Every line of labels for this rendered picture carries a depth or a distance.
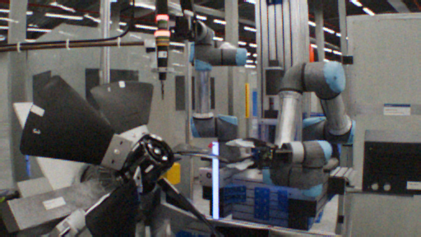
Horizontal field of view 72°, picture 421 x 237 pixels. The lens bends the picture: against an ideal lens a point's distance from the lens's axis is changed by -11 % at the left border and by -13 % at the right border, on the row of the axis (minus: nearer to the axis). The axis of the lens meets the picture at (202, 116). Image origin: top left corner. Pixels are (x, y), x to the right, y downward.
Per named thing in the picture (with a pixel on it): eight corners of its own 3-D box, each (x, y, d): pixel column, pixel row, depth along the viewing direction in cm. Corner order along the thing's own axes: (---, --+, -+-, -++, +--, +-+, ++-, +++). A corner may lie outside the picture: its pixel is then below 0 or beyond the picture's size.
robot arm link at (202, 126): (217, 141, 181) (217, 40, 165) (190, 141, 181) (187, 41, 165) (216, 133, 192) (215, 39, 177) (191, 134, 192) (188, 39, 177)
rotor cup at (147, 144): (129, 201, 87) (156, 176, 82) (104, 159, 91) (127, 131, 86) (160, 189, 100) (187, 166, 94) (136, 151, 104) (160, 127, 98)
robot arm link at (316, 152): (332, 165, 107) (333, 141, 106) (303, 168, 105) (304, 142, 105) (321, 161, 114) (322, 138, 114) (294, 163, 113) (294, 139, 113)
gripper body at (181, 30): (191, 35, 113) (203, 41, 124) (191, 12, 112) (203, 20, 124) (172, 38, 115) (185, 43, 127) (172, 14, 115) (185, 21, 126)
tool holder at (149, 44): (143, 72, 96) (143, 39, 95) (145, 73, 103) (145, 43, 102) (173, 71, 97) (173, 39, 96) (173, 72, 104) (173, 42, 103)
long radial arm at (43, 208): (80, 197, 95) (99, 177, 90) (93, 217, 93) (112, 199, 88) (-5, 221, 70) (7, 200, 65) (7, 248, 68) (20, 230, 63)
